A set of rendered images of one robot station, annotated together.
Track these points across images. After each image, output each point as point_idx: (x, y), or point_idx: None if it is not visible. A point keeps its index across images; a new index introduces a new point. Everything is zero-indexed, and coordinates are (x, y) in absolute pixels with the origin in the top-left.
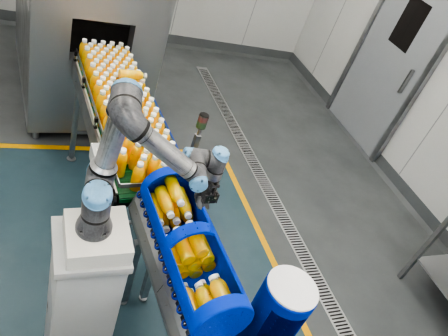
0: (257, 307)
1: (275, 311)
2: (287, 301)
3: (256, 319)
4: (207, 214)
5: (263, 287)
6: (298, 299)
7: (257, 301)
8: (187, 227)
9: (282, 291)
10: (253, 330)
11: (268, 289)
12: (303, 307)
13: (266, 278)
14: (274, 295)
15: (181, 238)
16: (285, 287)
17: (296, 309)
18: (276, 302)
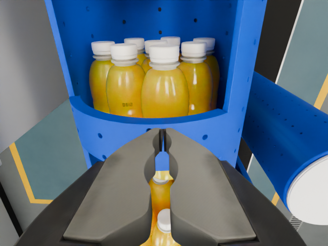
0: (263, 151)
1: (276, 193)
2: (305, 209)
3: (255, 148)
4: (245, 46)
5: (287, 161)
6: (327, 210)
7: (269, 145)
8: (112, 136)
9: (311, 196)
10: (247, 141)
11: (289, 183)
12: (322, 221)
13: (305, 163)
14: (290, 198)
15: (93, 155)
16: (324, 190)
17: (306, 221)
18: (285, 202)
